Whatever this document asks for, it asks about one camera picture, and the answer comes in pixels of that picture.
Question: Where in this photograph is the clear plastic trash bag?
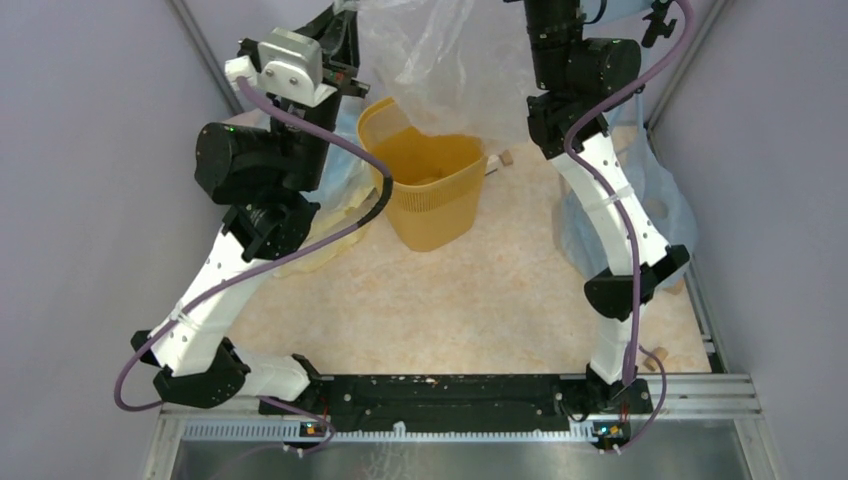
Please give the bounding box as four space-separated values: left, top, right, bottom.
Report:
352 0 537 153

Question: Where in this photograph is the yellow plastic trash bin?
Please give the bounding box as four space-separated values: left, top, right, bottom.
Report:
357 98 488 252

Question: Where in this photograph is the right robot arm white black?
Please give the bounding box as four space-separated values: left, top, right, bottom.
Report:
524 1 690 413

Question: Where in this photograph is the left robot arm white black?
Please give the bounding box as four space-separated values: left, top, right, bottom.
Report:
131 1 369 414

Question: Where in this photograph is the large stuffed bag left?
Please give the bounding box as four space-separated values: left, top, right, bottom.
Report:
226 97 372 210

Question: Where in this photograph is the yellow plastic bag on floor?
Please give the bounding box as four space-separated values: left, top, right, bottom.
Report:
273 186 379 279

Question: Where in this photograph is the wooden block rear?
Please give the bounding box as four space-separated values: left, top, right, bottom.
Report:
497 150 514 167

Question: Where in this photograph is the light blue tripod stand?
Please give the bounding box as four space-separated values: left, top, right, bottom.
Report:
636 1 687 125

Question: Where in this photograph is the blue stuffed bag right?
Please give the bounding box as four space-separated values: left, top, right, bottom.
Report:
553 99 700 283

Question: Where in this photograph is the wooden cylinder near right base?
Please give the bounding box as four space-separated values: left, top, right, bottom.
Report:
642 347 669 373

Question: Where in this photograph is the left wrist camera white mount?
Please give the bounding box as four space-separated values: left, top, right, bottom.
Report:
224 28 338 107

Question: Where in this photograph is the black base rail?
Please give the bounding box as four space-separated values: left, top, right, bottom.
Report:
290 374 654 433

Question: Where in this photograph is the white cable duct strip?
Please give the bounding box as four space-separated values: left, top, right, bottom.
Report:
182 420 597 444

